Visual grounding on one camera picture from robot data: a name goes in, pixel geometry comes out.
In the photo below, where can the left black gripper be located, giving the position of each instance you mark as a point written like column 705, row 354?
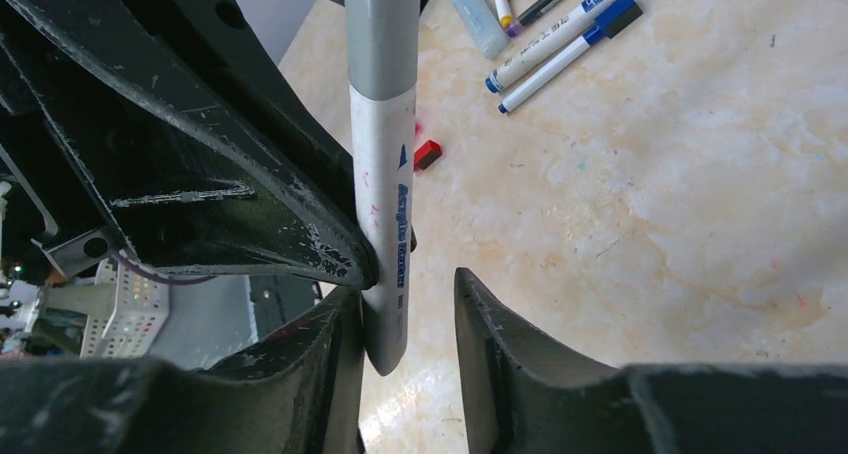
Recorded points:
column 86, row 106

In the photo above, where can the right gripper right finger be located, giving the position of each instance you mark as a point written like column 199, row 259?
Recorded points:
column 525, row 392

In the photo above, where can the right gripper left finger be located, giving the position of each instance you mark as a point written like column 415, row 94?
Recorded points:
column 295, row 391

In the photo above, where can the small red pen cap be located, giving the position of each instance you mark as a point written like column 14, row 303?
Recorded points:
column 426, row 155

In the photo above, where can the grey cap acrylic marker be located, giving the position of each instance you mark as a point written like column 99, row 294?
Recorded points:
column 382, row 53

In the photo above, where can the light blue pastel highlighter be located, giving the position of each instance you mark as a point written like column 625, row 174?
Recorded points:
column 481, row 24

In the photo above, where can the blue deli whiteboard marker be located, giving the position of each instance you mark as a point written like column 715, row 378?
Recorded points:
column 547, row 43

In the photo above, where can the thin blue cap marker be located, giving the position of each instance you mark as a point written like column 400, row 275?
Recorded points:
column 609, row 23

